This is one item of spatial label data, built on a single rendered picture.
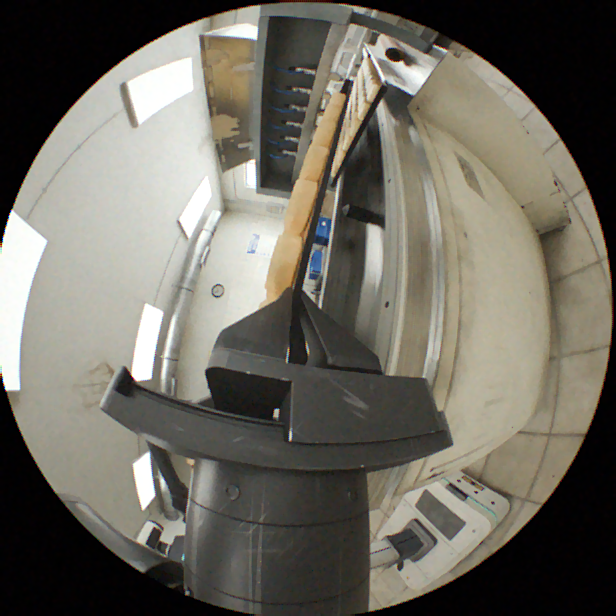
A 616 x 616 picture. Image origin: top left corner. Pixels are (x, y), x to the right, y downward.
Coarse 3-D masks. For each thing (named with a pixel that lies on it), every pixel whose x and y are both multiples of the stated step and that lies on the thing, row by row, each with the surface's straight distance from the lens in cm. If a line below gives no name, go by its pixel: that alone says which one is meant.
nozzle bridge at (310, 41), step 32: (288, 32) 60; (320, 32) 59; (384, 32) 61; (256, 64) 54; (288, 64) 62; (320, 64) 55; (256, 96) 57; (288, 96) 65; (320, 96) 58; (256, 128) 63; (256, 160) 71; (288, 160) 79; (256, 192) 84; (288, 192) 80
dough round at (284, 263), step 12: (288, 240) 14; (300, 240) 15; (276, 252) 14; (288, 252) 14; (300, 252) 14; (276, 264) 14; (288, 264) 14; (276, 276) 14; (288, 276) 14; (264, 288) 16; (276, 288) 14
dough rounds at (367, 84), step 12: (372, 60) 96; (360, 72) 99; (372, 72) 70; (360, 84) 81; (372, 84) 58; (384, 84) 55; (360, 96) 68; (372, 96) 53; (348, 108) 88; (360, 108) 59; (348, 120) 76; (360, 120) 63; (348, 132) 66; (348, 144) 61; (336, 156) 73; (336, 168) 68
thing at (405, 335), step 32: (384, 96) 56; (384, 128) 40; (384, 160) 33; (416, 160) 34; (416, 192) 28; (416, 224) 24; (384, 256) 23; (416, 256) 22; (384, 288) 21; (416, 288) 21; (384, 320) 20; (416, 320) 20; (384, 352) 19; (416, 352) 21; (384, 480) 26
